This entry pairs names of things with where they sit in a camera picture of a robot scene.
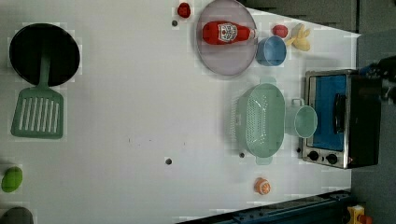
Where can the grey round plate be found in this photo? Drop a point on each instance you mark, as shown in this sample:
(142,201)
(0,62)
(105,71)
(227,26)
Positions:
(231,59)

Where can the red ketchup bottle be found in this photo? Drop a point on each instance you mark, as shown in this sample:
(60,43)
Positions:
(226,33)

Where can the blue plastic bowl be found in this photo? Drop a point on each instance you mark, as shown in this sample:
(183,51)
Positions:
(271,51)

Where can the mint green plastic mug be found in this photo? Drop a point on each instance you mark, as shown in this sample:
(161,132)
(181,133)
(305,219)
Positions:
(301,120)

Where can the red tomato toy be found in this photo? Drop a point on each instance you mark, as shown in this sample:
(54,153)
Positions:
(184,10)

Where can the red strawberry toy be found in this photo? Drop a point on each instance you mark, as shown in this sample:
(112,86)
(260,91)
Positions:
(280,30)

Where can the yellow peeled banana toy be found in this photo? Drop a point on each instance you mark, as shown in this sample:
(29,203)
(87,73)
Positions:
(299,38)

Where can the silver toaster oven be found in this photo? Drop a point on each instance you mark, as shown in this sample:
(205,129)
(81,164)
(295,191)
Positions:
(348,107)

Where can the green slotted spatula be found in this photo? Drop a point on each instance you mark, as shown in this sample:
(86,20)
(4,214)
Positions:
(39,110)

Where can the green lime toy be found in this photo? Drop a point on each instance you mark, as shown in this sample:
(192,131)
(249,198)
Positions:
(12,179)

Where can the dark grey round object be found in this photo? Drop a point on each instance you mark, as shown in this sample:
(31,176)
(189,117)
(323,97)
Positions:
(17,215)

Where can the blue metal frame rail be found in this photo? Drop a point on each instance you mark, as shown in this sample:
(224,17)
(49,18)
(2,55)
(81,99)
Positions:
(327,208)

